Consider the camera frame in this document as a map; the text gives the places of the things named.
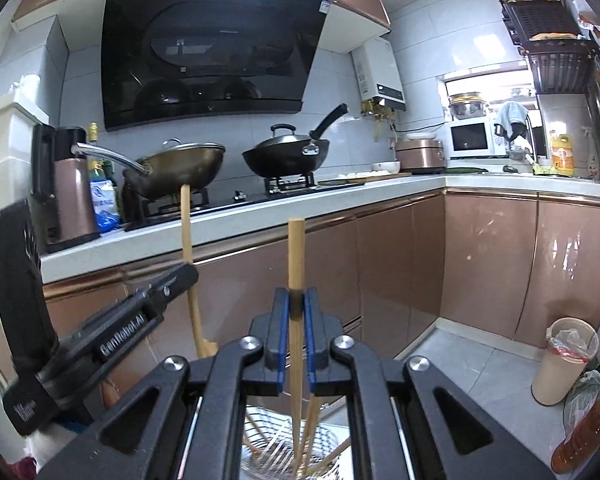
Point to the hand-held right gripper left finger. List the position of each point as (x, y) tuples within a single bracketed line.
[(280, 340)]

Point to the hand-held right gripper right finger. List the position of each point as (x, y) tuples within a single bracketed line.
[(310, 340)]

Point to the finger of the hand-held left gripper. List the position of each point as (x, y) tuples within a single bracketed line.
[(142, 294), (177, 282)]

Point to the person's left hand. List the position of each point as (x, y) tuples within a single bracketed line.
[(50, 447)]

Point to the copper and black kettle appliance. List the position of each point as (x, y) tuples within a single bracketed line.
[(72, 200)]

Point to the black gas stove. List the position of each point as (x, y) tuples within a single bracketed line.
[(240, 202)]

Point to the blue and white bag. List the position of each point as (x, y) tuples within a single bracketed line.
[(104, 200)]

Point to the white appliance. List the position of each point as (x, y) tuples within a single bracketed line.
[(7, 135)]

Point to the black wok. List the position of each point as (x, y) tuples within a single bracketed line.
[(280, 160)]

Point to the dark bottle with yellow cap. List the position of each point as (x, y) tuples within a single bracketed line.
[(94, 135)]

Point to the wooden cutting board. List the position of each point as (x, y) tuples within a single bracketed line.
[(360, 176)]

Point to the black wok lid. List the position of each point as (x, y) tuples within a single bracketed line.
[(282, 137)]

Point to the copper kitchen counter cabinet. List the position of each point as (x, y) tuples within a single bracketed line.
[(480, 260)]

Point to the white bowl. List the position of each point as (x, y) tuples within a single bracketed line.
[(386, 167)]

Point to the copper rice cooker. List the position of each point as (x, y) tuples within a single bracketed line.
[(420, 155)]

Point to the black range hood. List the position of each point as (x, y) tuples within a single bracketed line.
[(205, 60)]

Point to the beige trash bin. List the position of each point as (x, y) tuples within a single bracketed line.
[(555, 380)]

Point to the white microwave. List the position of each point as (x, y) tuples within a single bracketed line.
[(472, 140)]

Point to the steel pot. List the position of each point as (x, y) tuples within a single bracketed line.
[(467, 110)]

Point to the white water heater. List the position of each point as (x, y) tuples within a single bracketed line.
[(380, 70)]

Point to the plastic bag of greens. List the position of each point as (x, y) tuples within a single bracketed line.
[(587, 390)]

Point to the orange liquid bottle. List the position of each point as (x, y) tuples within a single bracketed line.
[(585, 440)]

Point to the light blue hanging cloth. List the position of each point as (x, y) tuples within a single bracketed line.
[(510, 112)]

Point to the yellow oil bottle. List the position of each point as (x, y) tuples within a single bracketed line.
[(562, 157)]

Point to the dark metal shelf rack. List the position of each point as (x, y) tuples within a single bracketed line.
[(545, 20)]

